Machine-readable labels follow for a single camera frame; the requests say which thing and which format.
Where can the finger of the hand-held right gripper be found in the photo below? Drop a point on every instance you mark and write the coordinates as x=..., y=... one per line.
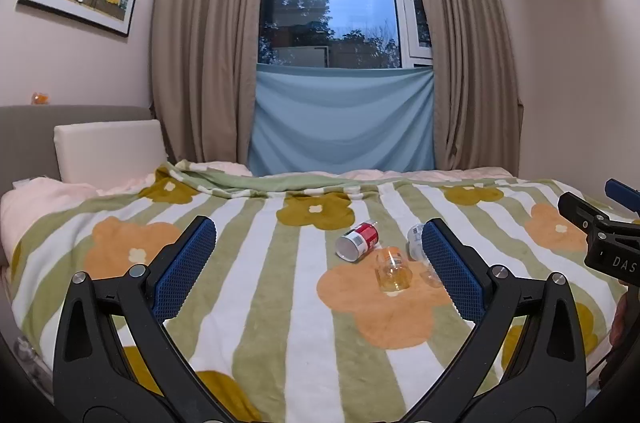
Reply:
x=622, y=191
x=582, y=209

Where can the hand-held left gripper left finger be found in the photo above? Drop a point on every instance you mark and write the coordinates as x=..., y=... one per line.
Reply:
x=182, y=270

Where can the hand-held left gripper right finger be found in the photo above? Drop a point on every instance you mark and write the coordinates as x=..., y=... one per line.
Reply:
x=452, y=270

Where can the small clear plastic cup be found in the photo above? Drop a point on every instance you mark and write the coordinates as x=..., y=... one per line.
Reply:
x=431, y=277

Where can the person's right hand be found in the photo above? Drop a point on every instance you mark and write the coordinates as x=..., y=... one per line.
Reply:
x=619, y=320

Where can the red and white can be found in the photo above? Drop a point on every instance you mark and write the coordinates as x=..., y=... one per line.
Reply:
x=357, y=243

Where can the floral striped blanket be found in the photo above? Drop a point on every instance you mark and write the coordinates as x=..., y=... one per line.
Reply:
x=280, y=293

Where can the white cushion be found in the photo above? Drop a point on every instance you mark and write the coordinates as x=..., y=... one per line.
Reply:
x=107, y=150

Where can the light blue cloth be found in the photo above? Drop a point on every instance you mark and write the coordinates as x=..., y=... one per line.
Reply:
x=340, y=123

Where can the beige curtain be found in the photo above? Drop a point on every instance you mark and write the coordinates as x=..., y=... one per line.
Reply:
x=465, y=43
x=207, y=33

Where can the small orange toy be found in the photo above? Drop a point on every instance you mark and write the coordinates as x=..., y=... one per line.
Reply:
x=40, y=98

